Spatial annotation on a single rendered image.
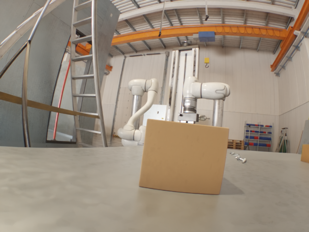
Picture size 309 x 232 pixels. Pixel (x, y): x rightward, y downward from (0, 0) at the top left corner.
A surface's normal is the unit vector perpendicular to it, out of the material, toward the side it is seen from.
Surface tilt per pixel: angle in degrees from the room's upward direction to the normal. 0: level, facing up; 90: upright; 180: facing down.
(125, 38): 90
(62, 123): 90
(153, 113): 90
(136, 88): 105
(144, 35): 90
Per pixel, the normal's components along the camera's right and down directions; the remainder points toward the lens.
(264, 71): -0.37, -0.15
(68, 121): 0.73, 0.02
